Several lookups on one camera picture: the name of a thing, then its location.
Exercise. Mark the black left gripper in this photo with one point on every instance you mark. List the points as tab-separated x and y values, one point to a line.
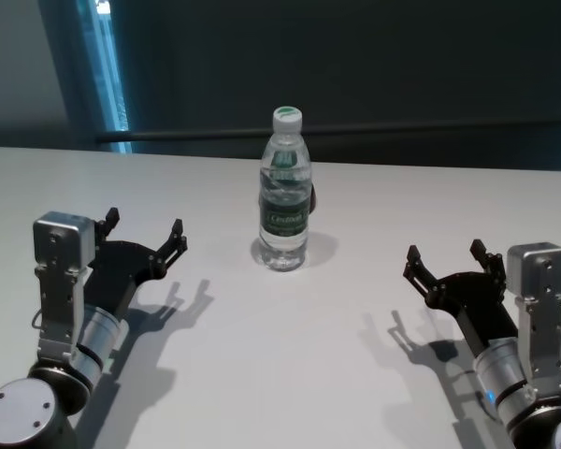
119	271

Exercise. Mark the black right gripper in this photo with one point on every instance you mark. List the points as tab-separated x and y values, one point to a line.
477	304

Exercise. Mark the clear water bottle green label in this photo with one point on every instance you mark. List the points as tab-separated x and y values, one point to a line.
284	187

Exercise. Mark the grey horizontal rail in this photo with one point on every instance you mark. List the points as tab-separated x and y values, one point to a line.
402	134

